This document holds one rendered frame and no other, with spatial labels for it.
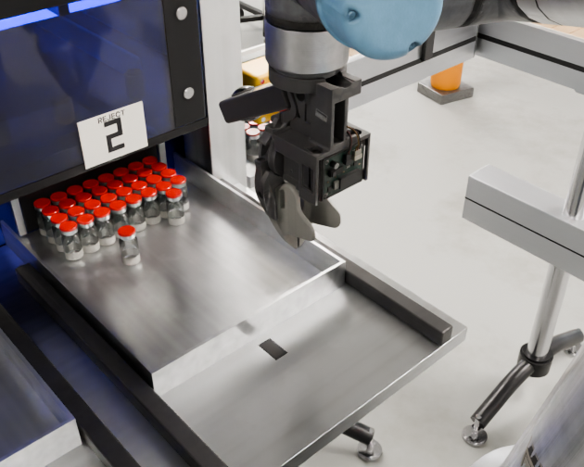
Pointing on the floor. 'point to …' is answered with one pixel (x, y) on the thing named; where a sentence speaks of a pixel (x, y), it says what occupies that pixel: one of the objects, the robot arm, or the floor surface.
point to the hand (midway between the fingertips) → (292, 233)
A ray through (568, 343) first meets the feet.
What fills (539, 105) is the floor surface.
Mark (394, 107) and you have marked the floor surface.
